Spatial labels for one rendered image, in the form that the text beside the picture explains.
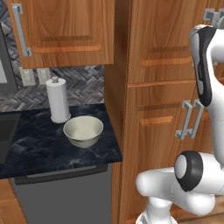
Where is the wooden upper cabinet door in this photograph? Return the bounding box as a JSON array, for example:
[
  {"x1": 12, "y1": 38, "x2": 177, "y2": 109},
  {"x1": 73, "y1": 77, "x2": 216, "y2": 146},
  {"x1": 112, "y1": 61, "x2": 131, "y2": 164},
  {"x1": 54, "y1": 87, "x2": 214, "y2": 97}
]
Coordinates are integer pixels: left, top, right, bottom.
[{"x1": 126, "y1": 0, "x2": 218, "y2": 86}]

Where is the wooden wall cabinet door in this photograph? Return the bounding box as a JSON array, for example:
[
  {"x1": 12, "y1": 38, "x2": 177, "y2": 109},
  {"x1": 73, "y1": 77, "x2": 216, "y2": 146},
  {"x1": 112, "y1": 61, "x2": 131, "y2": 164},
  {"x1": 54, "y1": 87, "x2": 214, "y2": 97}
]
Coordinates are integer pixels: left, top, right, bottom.
[{"x1": 5, "y1": 0, "x2": 116, "y2": 70}]

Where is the grey range hood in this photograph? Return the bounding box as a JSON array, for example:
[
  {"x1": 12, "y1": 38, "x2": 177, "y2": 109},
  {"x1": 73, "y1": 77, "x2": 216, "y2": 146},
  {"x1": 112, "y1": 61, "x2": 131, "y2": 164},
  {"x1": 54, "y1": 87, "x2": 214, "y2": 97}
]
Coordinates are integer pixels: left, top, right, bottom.
[{"x1": 0, "y1": 22, "x2": 19, "y2": 94}]

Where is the wooden base cabinet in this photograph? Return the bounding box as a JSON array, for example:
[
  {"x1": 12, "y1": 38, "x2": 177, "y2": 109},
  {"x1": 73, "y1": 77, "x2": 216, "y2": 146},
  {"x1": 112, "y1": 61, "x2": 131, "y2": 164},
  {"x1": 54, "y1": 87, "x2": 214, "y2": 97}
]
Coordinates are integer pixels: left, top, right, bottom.
[{"x1": 0, "y1": 178, "x2": 29, "y2": 224}]

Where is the cream ceramic bowl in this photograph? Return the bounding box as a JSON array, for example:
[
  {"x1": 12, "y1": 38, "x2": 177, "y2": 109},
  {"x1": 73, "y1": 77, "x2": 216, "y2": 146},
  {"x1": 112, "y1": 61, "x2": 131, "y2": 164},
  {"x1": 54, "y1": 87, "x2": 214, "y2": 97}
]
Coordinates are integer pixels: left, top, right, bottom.
[{"x1": 62, "y1": 115, "x2": 104, "y2": 149}]

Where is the white wall outlet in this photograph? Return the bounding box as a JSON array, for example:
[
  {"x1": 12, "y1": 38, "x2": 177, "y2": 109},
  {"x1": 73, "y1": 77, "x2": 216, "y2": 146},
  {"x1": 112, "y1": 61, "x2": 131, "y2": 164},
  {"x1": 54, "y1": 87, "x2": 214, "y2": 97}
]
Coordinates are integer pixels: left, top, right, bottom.
[
  {"x1": 37, "y1": 67, "x2": 51, "y2": 86},
  {"x1": 19, "y1": 67, "x2": 36, "y2": 88}
]

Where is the grey cabinet door handle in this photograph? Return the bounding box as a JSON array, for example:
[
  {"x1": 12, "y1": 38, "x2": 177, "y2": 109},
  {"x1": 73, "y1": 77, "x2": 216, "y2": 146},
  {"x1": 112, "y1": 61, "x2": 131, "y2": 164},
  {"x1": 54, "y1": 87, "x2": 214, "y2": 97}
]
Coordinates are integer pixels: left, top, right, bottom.
[
  {"x1": 174, "y1": 100, "x2": 193, "y2": 140},
  {"x1": 186, "y1": 99, "x2": 205, "y2": 139}
]

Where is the grey upper cabinet handle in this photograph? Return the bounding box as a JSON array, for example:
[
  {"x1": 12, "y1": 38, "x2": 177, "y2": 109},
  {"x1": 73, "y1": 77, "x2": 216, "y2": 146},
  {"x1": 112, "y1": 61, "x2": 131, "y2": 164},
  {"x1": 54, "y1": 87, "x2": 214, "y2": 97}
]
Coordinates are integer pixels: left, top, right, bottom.
[{"x1": 202, "y1": 8, "x2": 224, "y2": 30}]

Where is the grey dishwasher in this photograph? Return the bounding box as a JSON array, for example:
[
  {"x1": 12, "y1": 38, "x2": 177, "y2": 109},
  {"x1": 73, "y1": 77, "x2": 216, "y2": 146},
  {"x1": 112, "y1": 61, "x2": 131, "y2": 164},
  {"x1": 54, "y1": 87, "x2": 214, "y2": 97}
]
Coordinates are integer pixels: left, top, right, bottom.
[{"x1": 10, "y1": 164, "x2": 113, "y2": 224}]

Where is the wooden tall cabinet door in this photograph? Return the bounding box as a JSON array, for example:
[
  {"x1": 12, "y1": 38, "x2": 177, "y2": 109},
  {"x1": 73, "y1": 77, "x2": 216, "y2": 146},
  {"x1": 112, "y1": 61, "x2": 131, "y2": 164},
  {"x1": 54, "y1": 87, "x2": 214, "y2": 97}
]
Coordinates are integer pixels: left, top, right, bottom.
[{"x1": 118, "y1": 80, "x2": 197, "y2": 224}]

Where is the white paper towel roll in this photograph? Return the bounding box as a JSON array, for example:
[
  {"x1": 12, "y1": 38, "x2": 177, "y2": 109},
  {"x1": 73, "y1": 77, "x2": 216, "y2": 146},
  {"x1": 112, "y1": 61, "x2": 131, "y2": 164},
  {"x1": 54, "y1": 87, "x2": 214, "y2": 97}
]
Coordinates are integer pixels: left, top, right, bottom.
[{"x1": 45, "y1": 75, "x2": 72, "y2": 124}]

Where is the grey wall cabinet handle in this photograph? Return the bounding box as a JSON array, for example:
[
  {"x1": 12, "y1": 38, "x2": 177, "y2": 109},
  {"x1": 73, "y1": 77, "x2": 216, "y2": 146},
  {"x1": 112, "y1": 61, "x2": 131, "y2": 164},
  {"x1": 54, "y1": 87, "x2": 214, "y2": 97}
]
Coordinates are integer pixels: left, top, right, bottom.
[{"x1": 10, "y1": 3, "x2": 32, "y2": 58}]

